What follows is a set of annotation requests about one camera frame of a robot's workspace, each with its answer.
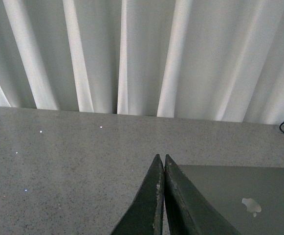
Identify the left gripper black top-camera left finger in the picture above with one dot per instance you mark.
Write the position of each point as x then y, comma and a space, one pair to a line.
145, 214

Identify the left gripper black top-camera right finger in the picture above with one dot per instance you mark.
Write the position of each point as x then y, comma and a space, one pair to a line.
188, 211

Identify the grey laptop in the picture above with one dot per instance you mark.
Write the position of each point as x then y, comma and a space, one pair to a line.
250, 198

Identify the white curtain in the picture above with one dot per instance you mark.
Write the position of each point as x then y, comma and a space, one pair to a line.
201, 59

